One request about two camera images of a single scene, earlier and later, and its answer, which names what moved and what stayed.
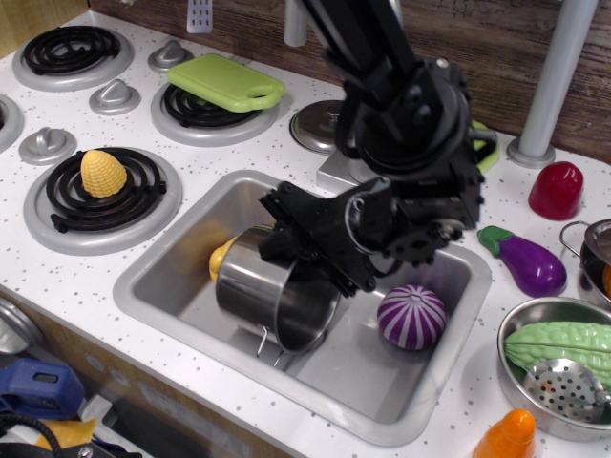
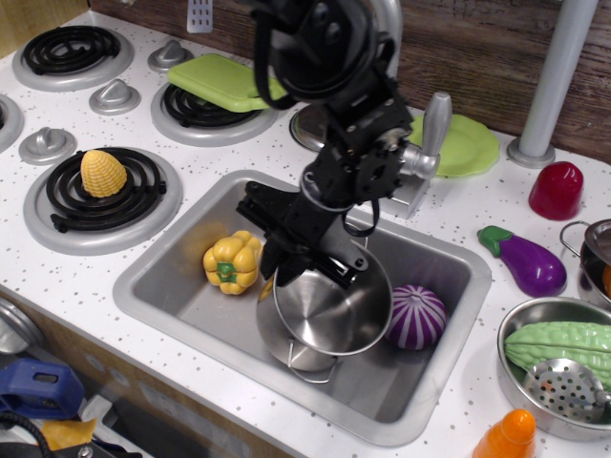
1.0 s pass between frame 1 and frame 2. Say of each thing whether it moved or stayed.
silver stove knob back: stayed
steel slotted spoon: stayed
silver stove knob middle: stayed
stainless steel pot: moved
